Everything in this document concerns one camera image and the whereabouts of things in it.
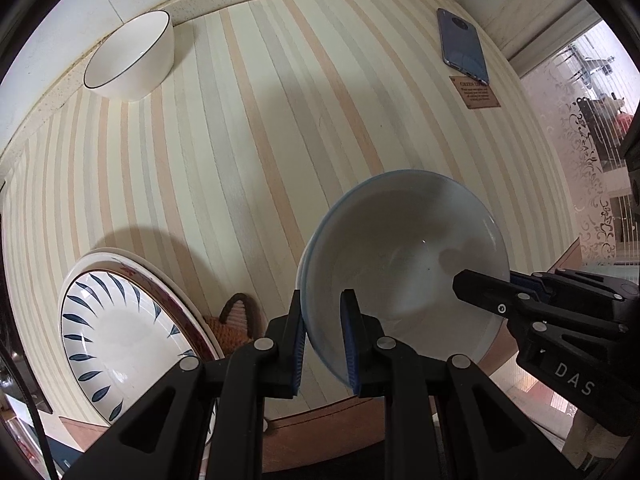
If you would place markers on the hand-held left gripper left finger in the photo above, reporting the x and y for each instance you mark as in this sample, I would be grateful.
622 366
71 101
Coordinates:
300 355

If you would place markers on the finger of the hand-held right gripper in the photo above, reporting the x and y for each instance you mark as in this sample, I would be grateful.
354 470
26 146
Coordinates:
590 287
480 292

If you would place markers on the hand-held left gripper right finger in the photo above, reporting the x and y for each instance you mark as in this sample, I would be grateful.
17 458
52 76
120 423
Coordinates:
350 345

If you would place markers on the plain white bowl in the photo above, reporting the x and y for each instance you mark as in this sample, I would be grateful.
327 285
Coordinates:
301 280

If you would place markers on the printed bowl with blue rim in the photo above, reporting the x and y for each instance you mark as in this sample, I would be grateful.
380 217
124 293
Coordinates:
400 270

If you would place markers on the white plate with blue leaves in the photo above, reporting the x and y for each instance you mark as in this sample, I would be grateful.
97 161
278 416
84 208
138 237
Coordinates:
125 340

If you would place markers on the frosted pattern glass door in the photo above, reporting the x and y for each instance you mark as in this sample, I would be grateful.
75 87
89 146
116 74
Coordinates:
575 135

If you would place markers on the brown label card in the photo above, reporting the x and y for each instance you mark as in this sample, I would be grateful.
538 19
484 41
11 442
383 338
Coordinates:
474 92

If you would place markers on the striped cat print mat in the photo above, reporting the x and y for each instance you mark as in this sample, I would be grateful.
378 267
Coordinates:
250 135

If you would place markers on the blue smartphone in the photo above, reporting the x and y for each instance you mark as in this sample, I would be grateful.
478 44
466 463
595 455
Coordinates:
462 45

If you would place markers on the white bowl with black rim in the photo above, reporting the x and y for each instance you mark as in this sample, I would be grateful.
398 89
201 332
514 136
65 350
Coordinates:
130 60

